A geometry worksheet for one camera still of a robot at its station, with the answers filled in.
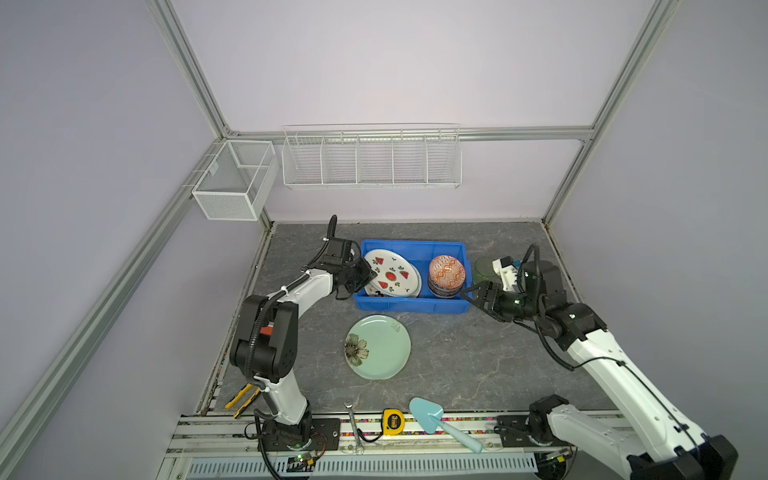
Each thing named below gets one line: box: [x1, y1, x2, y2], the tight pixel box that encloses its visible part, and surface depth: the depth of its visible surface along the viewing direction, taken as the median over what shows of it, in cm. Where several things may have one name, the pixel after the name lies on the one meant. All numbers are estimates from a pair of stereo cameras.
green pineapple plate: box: [344, 314, 412, 380], surface depth 89 cm
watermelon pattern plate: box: [364, 249, 423, 298], surface depth 101 cm
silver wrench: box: [344, 402, 364, 455], surface depth 75 cm
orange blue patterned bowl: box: [429, 255, 466, 290], surface depth 96 cm
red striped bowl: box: [428, 280, 465, 299], surface depth 94 cm
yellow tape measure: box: [383, 408, 405, 436], surface depth 75 cm
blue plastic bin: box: [354, 240, 473, 313], surface depth 99 cm
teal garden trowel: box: [409, 397, 484, 454], surface depth 77 cm
